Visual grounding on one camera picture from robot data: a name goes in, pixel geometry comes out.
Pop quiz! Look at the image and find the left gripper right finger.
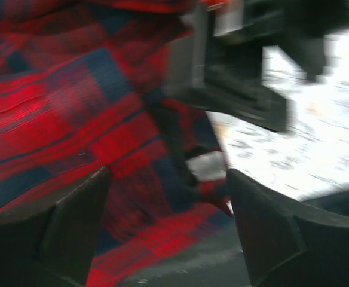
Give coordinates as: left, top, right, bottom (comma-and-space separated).
227, 169, 349, 286

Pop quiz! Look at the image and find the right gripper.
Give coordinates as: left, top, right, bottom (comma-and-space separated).
164, 1, 349, 132

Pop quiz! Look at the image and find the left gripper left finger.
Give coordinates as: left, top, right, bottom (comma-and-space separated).
0, 167, 111, 287

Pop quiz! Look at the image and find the red plaid skirt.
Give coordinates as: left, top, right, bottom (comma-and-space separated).
0, 1, 232, 286

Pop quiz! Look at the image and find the floral tablecloth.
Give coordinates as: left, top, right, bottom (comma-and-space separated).
209, 31, 349, 200

